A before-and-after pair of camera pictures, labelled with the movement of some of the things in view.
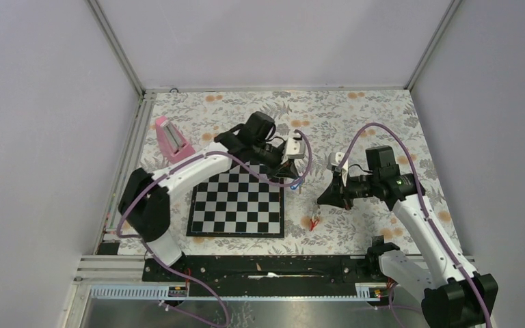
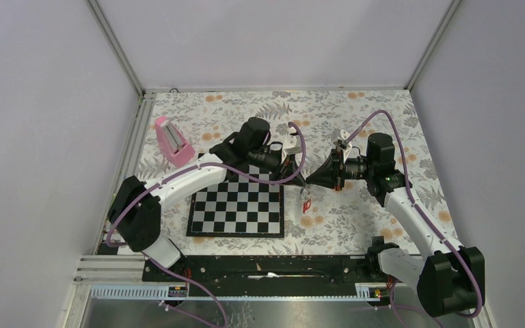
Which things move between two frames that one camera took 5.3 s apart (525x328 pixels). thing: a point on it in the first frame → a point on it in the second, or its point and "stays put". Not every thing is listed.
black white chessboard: x=234 y=203 stays put
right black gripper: x=337 y=194 → x=332 y=173
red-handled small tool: x=315 y=219 → x=307 y=203
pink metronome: x=174 y=145 stays put
